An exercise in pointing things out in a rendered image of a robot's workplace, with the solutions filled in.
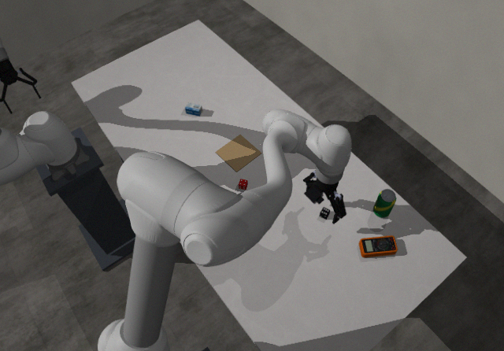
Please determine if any red die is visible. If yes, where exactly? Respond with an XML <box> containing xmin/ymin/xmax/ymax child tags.
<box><xmin>239</xmin><ymin>179</ymin><xmax>248</xmax><ymax>190</ymax></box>

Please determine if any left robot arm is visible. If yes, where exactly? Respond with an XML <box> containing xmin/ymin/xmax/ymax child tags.
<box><xmin>0</xmin><ymin>111</ymin><xmax>90</xmax><ymax>185</ymax></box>

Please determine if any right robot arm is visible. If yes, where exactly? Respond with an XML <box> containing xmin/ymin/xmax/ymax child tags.
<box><xmin>98</xmin><ymin>109</ymin><xmax>351</xmax><ymax>351</ymax></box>

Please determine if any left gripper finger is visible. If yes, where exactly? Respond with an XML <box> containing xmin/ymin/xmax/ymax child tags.
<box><xmin>0</xmin><ymin>77</ymin><xmax>12</xmax><ymax>114</ymax></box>
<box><xmin>10</xmin><ymin>68</ymin><xmax>41</xmax><ymax>98</ymax></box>

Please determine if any tan flat mat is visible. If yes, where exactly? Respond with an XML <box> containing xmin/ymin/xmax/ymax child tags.
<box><xmin>216</xmin><ymin>135</ymin><xmax>262</xmax><ymax>172</ymax></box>

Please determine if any orange multimeter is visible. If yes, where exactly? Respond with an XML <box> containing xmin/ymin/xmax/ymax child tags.
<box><xmin>359</xmin><ymin>235</ymin><xmax>398</xmax><ymax>258</ymax></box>

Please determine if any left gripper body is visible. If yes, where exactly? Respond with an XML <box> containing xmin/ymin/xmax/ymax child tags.
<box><xmin>0</xmin><ymin>59</ymin><xmax>18</xmax><ymax>85</ymax></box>

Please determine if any black die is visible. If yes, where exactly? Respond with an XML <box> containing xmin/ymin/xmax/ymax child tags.
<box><xmin>320</xmin><ymin>207</ymin><xmax>330</xmax><ymax>219</ymax></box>

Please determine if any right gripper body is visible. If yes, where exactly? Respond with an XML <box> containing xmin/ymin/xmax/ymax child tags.
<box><xmin>316</xmin><ymin>178</ymin><xmax>339</xmax><ymax>195</ymax></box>

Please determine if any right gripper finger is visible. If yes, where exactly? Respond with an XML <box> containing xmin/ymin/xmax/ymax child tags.
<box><xmin>324</xmin><ymin>191</ymin><xmax>347</xmax><ymax>224</ymax></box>
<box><xmin>303</xmin><ymin>170</ymin><xmax>317</xmax><ymax>190</ymax></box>

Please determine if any green soda can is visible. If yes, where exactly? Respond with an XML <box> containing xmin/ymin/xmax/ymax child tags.
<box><xmin>373</xmin><ymin>189</ymin><xmax>396</xmax><ymax>218</ymax></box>

